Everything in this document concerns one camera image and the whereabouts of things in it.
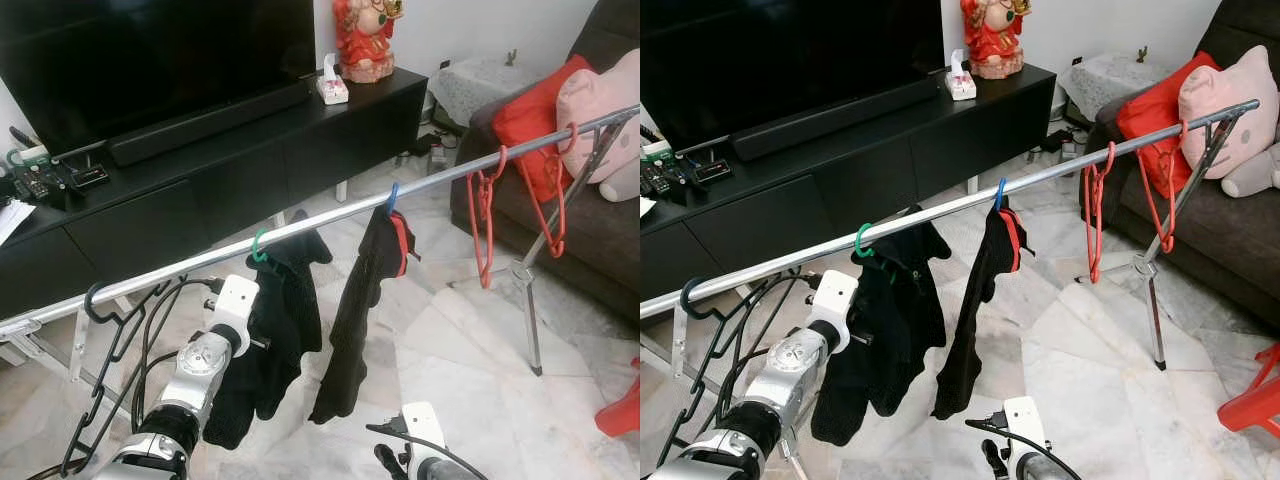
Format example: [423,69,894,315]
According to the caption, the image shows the black shirt red collar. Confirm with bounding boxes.
[931,198,1037,422]
[309,205,422,426]

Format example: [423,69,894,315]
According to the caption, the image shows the red plastic stool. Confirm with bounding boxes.
[1217,340,1280,441]
[595,358,641,439]

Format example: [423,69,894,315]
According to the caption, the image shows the silver metal clothes rack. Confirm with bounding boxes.
[0,103,641,421]
[640,98,1262,480]

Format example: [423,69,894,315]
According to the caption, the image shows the dark brown sofa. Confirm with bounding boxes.
[1085,0,1280,333]
[450,0,641,323]

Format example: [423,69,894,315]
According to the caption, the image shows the black power strip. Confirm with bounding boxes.
[405,128,463,169]
[1038,125,1091,163]

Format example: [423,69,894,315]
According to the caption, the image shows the black television console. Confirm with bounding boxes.
[640,63,1059,301]
[0,67,430,323]

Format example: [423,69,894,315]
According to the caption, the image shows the grey cat plush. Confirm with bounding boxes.
[1221,140,1280,200]
[598,150,641,203]

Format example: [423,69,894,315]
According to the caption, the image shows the white tissue box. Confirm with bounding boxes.
[944,48,978,102]
[316,52,350,107]

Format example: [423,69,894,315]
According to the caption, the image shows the red cushion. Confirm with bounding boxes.
[1115,51,1222,198]
[491,54,597,207]

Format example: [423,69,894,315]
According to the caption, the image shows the black soundbar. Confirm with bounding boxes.
[730,77,942,164]
[107,80,312,167]

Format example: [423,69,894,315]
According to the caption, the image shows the green topped electronics board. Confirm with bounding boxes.
[4,143,63,204]
[640,140,686,197]

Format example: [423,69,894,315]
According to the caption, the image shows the lace covered side table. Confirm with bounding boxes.
[1058,52,1177,128]
[428,55,546,129]

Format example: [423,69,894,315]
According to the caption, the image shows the small black display module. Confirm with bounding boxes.
[690,157,733,186]
[66,162,112,192]

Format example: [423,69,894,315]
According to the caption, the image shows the pink cat plush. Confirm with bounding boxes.
[1177,44,1280,182]
[555,48,641,187]

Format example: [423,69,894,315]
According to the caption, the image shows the red fortune god figurine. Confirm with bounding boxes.
[332,0,407,85]
[960,0,1033,80]

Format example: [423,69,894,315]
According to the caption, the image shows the black flat television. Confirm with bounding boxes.
[640,0,947,151]
[0,0,317,153]

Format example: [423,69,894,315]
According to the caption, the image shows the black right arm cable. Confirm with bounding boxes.
[365,420,493,480]
[965,415,1086,480]

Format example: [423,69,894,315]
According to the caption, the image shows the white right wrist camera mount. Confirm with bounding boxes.
[1002,396,1047,453]
[400,402,447,453]

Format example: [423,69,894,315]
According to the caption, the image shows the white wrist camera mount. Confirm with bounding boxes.
[205,274,262,353]
[400,402,447,453]
[807,269,862,354]
[1002,396,1047,453]

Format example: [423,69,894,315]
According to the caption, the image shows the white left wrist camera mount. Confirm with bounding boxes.
[205,274,262,353]
[807,269,862,354]

